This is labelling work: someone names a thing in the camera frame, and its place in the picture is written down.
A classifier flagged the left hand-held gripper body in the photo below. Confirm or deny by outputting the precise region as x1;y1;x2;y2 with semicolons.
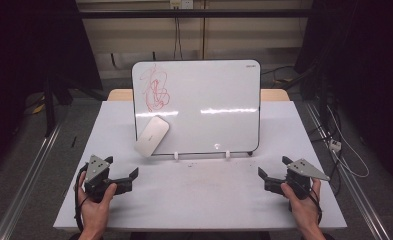
83;154;134;203

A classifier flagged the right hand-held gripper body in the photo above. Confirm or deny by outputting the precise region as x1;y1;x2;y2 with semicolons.
263;158;331;201

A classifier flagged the white whiteboard eraser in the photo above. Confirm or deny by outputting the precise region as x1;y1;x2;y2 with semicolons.
133;115;171;158

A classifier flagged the white whiteboard with black rim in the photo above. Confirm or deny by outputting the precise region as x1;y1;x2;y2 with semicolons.
131;59;262;157

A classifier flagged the person's right hand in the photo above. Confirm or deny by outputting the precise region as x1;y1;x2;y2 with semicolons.
280;178;323;232

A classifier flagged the person's left hand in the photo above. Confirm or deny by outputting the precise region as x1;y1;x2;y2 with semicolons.
76;171;118;234

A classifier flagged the white power strip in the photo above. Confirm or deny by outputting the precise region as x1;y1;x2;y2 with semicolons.
328;139;343;153

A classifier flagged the white table cover sheet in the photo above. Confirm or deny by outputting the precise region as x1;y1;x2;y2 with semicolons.
53;100;348;233

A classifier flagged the wooden table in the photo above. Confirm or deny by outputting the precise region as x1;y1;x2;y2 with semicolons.
106;88;291;103

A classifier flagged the black metal stand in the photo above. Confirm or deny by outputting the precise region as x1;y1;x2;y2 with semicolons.
43;73;74;138

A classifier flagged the dark curtain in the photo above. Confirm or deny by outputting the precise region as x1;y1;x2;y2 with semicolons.
293;0;393;193
0;0;104;174

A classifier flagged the black horizontal bar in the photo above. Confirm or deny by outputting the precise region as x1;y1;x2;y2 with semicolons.
78;8;314;20

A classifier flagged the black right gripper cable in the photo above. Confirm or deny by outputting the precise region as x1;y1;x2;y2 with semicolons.
304;185;324;225

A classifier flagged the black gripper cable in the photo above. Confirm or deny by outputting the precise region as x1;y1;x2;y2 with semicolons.
73;162;90;233
304;185;324;225

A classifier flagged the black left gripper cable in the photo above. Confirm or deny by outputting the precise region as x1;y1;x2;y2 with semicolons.
73;162;90;233

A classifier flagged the aluminium floor rail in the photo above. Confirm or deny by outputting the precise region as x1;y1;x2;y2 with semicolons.
0;122;64;240
304;102;392;240

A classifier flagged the white cable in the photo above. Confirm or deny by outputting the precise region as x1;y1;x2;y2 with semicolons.
326;105;371;179

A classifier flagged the black hanging cable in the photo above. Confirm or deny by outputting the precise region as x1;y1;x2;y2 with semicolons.
173;16;184;61

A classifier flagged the white wall outlet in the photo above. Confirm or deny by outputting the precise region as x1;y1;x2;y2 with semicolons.
169;0;195;10

